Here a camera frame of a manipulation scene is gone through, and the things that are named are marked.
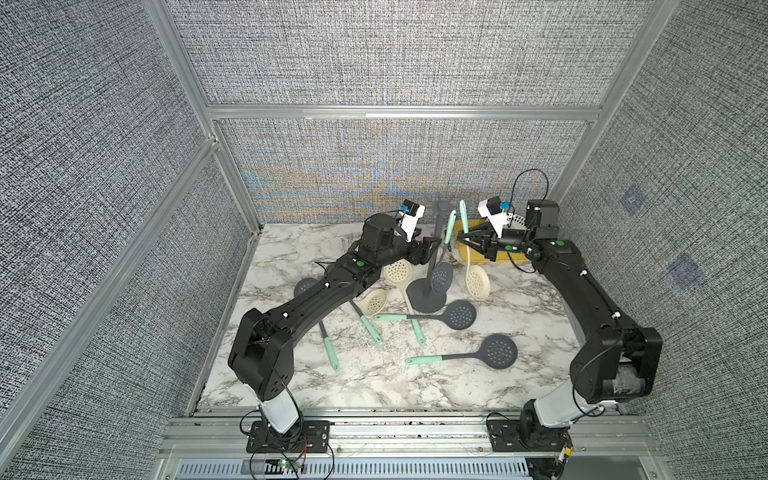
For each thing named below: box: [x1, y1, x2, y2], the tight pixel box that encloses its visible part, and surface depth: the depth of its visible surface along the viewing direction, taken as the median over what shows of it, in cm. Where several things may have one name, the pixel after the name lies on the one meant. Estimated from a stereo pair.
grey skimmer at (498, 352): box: [405, 334, 519, 369], surface depth 87 cm
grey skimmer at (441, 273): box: [430, 210, 457, 294], surface depth 90 cm
